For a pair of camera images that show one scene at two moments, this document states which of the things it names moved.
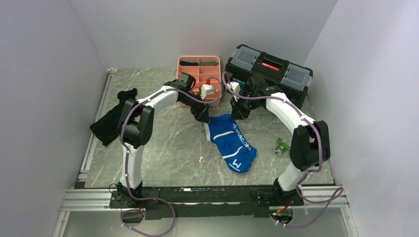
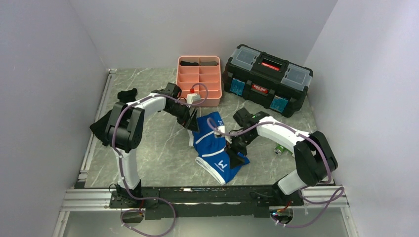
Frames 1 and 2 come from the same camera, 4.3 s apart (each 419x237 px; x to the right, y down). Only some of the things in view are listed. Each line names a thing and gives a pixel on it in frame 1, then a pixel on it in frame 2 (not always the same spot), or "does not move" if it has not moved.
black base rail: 174,202 does not move
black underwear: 107,126 does not move
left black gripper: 201,112 -> 188,123
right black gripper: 237,113 -> 234,159
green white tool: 279,150 does not move
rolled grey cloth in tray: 209,63 does not move
